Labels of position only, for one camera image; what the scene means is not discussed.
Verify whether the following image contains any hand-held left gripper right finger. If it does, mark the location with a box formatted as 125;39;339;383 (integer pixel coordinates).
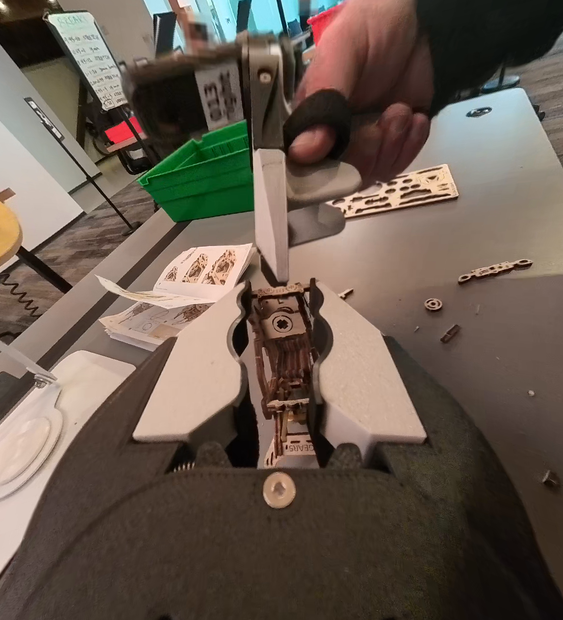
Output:
309;280;429;467

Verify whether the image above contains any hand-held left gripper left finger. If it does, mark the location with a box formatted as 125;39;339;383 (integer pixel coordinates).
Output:
132;282;254;444

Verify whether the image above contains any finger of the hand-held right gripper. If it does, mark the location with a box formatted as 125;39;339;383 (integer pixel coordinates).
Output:
253;148;291;283

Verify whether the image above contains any wooden model car chassis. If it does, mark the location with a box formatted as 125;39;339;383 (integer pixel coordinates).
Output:
250;282;325;470

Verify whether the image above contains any person's right forearm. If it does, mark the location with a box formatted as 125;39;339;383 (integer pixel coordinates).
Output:
416;0;563;118

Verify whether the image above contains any wooden cutout parts sheet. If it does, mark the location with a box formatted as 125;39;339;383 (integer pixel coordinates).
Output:
329;164;459;220

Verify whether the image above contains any green plastic bin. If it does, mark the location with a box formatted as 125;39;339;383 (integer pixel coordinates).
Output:
137;120;256;223

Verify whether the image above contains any white instruction booklet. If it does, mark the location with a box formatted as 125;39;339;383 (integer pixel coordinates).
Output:
96;243;256;350

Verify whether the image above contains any whiteboard on black easel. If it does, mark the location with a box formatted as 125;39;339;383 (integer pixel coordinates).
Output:
43;11;142;237

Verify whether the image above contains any long holed wooden strip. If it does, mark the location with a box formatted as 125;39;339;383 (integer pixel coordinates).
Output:
458;259;534;285

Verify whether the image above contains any red plastic bin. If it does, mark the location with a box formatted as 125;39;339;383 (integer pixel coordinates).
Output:
307;9;342;48

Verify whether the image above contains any black coiled cable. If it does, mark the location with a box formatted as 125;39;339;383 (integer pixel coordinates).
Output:
0;272;44;318

